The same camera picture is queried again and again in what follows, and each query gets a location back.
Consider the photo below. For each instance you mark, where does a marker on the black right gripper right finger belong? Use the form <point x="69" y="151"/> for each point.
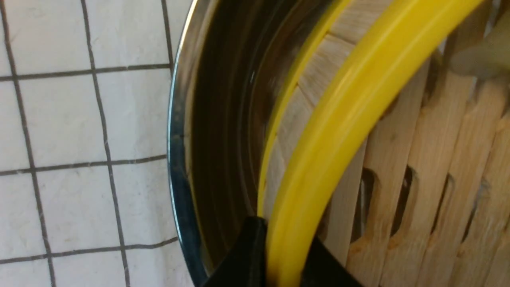
<point x="323" y="270"/>

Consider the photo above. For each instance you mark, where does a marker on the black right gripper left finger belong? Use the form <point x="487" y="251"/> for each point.
<point x="244" y="265"/>

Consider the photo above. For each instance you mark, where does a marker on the bamboo steamer with yellow rim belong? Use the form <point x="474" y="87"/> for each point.
<point x="389" y="141"/>

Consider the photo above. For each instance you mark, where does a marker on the stainless steel pot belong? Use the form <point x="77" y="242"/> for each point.
<point x="232" y="58"/>

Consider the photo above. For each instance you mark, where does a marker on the white checkered tablecloth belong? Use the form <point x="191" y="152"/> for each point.
<point x="85" y="199"/>

